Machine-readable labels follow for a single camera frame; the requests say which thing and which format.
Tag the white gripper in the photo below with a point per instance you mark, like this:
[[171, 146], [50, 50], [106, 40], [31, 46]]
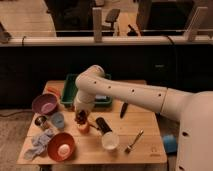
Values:
[[84, 102]]

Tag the dark purple grape bunch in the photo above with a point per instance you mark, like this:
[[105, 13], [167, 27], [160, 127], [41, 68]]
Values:
[[81, 117]]

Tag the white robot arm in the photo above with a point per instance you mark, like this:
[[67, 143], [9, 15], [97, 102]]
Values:
[[194, 112]]

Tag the purple bowl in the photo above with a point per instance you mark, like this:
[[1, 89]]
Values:
[[45, 104]]

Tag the red bowl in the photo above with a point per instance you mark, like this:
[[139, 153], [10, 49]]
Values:
[[61, 147]]

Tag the blue sponge in tray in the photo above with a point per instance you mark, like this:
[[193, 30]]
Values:
[[101, 98]]

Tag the green plastic tray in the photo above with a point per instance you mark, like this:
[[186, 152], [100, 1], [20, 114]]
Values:
[[70, 90]]

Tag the orange fruit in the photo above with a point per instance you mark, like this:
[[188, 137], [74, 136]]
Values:
[[84, 128]]

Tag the yellow banana toy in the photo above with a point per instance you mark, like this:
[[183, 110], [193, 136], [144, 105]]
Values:
[[93, 125]]

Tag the black cylindrical object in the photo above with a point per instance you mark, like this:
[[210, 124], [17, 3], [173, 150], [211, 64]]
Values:
[[103, 126]]

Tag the blue cup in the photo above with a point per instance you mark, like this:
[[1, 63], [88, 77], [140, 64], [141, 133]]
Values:
[[57, 119]]

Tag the white cup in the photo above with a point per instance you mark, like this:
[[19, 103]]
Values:
[[110, 141]]

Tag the small metal cup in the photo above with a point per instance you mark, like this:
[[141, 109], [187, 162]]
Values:
[[41, 122]]

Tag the grey blue cloth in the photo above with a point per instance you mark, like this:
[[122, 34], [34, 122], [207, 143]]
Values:
[[39, 143]]

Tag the metal fork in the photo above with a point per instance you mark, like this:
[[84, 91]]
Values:
[[130, 146]]

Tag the blue object beside table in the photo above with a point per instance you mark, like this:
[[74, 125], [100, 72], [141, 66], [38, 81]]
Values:
[[170, 144]]

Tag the black handled knife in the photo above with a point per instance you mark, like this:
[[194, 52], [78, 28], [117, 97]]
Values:
[[123, 110]]

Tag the white horizontal rail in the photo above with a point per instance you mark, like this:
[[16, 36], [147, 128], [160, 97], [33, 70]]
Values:
[[105, 41]]

